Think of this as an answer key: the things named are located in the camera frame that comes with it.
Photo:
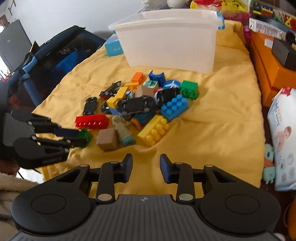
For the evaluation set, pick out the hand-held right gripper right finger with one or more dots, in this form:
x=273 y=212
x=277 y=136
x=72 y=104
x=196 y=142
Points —
x=165 y=168

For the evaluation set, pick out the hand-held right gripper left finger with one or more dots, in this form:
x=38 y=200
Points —
x=128 y=167

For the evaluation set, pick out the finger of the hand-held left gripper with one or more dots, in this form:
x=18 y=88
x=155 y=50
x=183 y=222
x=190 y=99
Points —
x=74 y=143
x=67 y=132

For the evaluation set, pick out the green translucent building block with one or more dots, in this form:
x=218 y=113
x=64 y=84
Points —
x=85 y=135

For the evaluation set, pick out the white plastic storage bin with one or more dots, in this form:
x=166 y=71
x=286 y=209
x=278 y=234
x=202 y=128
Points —
x=171 y=44

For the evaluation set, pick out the long red building block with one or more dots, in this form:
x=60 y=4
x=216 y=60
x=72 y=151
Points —
x=92 y=121

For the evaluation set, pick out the brown cube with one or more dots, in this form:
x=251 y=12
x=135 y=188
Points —
x=143 y=92
x=107 y=140

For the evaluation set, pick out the small black toy car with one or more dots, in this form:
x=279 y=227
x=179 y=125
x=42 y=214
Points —
x=90 y=106
x=110 y=89

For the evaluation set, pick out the beige teal toy figure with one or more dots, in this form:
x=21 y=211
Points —
x=123 y=132

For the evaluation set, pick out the large yellow building block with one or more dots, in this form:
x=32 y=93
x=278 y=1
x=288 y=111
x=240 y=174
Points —
x=152 y=132

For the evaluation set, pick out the person's beige fleece garment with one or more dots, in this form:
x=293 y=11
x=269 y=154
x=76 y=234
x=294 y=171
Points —
x=9 y=185

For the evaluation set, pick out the orange blue toy vehicle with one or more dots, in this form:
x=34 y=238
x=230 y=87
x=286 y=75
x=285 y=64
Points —
x=141 y=119

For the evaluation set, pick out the long yellow building block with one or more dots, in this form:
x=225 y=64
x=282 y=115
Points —
x=115 y=98

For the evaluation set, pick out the large blue building block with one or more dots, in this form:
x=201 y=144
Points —
x=174 y=107

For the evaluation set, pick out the large black toy car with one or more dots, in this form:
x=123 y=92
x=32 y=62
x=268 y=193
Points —
x=136 y=105

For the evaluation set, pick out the yellow blanket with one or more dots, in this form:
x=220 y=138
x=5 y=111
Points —
x=219 y=127

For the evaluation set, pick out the black striped toy car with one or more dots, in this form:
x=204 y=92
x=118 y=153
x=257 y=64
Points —
x=167 y=95

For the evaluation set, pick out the dark blue fabric bag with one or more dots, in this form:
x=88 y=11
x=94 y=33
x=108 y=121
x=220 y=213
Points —
x=69 y=58

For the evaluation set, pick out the blue airplane disc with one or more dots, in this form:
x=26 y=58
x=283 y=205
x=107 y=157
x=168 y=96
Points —
x=172 y=83

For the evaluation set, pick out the small orange building block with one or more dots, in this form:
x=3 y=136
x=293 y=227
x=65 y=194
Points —
x=138 y=77

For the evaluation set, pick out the cardboard piece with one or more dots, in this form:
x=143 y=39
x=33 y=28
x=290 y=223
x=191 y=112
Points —
x=35 y=47

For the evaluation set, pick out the blue arch block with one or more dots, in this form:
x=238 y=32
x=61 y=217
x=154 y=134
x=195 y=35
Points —
x=159 y=77

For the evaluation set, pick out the light blue box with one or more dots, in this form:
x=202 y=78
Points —
x=113 y=47

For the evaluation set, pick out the dark grey panel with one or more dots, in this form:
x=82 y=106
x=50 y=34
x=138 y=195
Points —
x=13 y=44

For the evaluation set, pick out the teal plush toy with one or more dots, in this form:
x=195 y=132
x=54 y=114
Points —
x=269 y=171

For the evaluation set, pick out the baby wipes pack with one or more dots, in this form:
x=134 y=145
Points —
x=284 y=139

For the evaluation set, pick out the brown door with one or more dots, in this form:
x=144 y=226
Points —
x=3 y=20

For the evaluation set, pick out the orange object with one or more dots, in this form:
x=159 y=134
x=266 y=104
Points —
x=291 y=216

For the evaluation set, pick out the large orange box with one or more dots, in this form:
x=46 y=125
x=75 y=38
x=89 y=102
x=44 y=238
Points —
x=266 y=67

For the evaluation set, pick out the white plastic bag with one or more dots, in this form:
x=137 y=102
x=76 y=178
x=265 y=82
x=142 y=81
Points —
x=150 y=4

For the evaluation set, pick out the black power adapter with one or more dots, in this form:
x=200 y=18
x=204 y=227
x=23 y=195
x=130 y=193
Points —
x=283 y=53

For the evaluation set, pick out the pink mesh bag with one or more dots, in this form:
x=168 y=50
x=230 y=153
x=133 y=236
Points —
x=233 y=16

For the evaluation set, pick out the white printed box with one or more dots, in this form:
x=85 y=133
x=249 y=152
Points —
x=266 y=29

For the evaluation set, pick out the yellow red plastic bag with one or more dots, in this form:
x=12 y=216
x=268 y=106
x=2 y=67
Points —
x=229 y=4

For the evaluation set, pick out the black round device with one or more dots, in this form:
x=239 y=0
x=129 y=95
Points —
x=290 y=36

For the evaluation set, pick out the clear toy box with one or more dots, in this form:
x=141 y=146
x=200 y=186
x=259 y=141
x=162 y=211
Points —
x=261 y=8

